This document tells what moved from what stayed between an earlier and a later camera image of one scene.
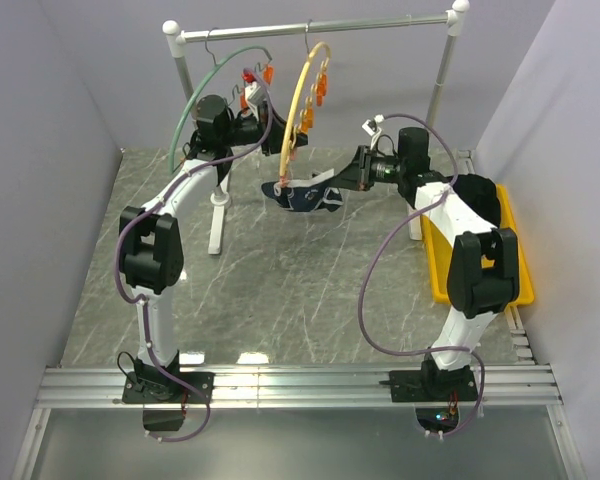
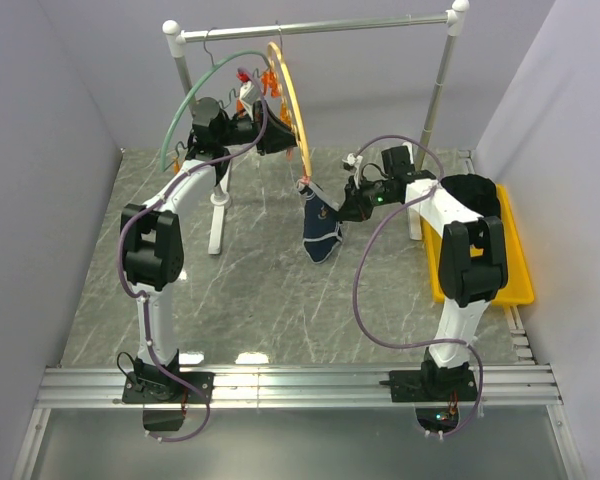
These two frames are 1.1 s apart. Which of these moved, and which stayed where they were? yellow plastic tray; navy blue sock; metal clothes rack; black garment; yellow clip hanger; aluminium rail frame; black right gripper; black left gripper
Moved: navy blue sock; yellow clip hanger; black right gripper
Stayed: yellow plastic tray; metal clothes rack; black garment; black left gripper; aluminium rail frame
